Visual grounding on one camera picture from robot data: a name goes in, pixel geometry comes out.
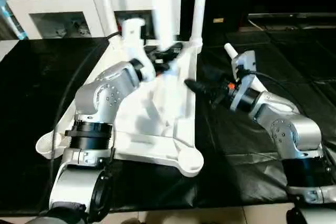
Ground white plastic table leg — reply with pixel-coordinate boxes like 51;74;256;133
224;44;268;92
190;0;209;51
96;0;119;41
147;0;182;86

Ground black work mat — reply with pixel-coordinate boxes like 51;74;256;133
0;25;336;217

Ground teal plastic object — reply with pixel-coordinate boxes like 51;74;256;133
0;0;24;40

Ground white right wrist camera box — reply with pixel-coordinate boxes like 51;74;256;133
231;51;258;109

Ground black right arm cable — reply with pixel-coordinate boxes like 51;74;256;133
251;71;301;115

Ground dark metal rail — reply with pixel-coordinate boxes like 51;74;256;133
249;13;336;24

